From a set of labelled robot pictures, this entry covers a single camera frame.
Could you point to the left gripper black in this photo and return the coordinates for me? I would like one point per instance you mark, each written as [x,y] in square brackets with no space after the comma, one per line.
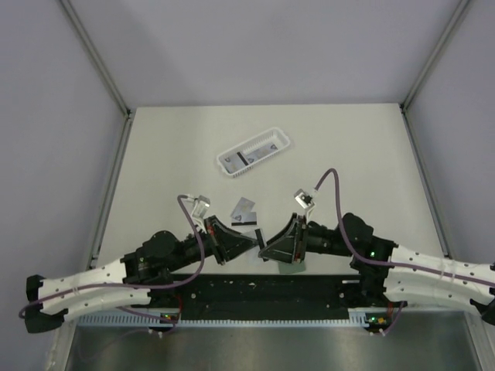
[224,243]

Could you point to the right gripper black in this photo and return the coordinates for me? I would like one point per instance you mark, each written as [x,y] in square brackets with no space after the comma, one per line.
[291,243]

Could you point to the green card holder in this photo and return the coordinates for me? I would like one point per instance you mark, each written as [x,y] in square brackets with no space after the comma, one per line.
[288,269]

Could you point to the silver card with stripe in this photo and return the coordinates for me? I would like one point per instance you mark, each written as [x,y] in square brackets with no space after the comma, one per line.
[260,238]

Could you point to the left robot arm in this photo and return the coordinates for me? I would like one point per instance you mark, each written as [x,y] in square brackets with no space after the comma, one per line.
[141,278]

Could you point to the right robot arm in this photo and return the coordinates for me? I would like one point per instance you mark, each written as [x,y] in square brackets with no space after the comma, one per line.
[389,270]

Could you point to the card with black stripe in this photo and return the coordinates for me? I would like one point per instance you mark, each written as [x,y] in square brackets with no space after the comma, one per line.
[247,219]

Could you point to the card in basket left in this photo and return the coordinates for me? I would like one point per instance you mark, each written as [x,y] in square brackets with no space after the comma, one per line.
[233,163]

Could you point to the card in basket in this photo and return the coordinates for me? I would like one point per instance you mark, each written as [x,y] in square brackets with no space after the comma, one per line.
[262,152]
[233,163]

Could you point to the card in basket right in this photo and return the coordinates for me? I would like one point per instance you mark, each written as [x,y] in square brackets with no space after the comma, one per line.
[262,152]

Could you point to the white plastic basket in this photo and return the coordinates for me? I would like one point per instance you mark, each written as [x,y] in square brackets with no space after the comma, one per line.
[243,157]

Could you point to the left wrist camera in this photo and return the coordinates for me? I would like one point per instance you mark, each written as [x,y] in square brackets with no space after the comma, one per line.
[200,206]

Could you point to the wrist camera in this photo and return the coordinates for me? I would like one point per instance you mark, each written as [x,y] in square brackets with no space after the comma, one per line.
[200,206]
[307,201]

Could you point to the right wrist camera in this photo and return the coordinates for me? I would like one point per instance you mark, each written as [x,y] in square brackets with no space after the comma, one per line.
[307,201]

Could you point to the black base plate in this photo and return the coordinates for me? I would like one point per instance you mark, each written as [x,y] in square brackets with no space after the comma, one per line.
[267,296]

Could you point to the white cable duct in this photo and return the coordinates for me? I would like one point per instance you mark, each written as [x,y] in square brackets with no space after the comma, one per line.
[114,319]

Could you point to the left aluminium frame post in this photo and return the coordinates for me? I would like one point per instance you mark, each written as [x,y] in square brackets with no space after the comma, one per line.
[94,56]

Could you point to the aluminium frame post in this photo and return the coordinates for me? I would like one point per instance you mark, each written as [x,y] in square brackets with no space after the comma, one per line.
[94,56]
[456,19]

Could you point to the right aluminium frame post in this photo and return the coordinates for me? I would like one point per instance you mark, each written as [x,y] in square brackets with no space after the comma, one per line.
[456,19]

